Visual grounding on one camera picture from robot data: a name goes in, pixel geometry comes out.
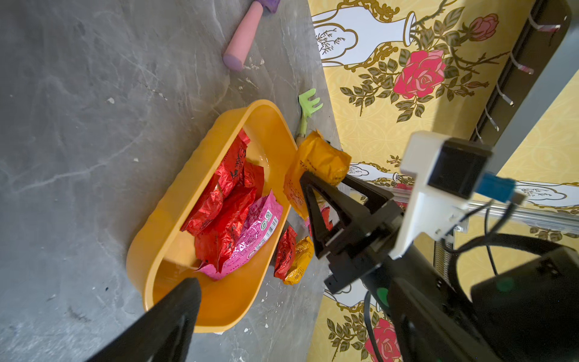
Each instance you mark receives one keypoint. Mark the pink tea bag with barcode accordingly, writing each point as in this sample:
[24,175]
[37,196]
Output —
[238,234]

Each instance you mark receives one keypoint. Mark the green toy rake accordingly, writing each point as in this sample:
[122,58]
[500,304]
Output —
[309,104]

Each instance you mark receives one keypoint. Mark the yellow plastic storage box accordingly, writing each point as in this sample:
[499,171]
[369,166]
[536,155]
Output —
[161,255]

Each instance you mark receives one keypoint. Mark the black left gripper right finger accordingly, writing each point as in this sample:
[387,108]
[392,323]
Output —
[425,333]

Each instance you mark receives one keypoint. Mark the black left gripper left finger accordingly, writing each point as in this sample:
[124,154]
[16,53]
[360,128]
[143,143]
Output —
[162,334]

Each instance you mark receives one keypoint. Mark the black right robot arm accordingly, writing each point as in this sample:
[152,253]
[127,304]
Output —
[529,313]

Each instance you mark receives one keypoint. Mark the red tea bag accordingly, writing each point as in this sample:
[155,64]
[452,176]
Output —
[286,253]
[234,170]

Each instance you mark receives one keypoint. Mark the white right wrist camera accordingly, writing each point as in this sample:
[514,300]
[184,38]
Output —
[447,172]

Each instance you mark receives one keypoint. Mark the purple toy rake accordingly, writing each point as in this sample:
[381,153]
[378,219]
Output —
[239,47]

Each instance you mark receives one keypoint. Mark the long pink tea bag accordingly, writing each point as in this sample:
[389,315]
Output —
[325,213]

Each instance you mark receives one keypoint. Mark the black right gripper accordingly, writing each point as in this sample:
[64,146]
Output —
[363,233]

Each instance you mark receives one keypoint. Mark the yellow tea bag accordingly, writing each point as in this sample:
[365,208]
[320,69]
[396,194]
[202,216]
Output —
[317,156]
[305,250]

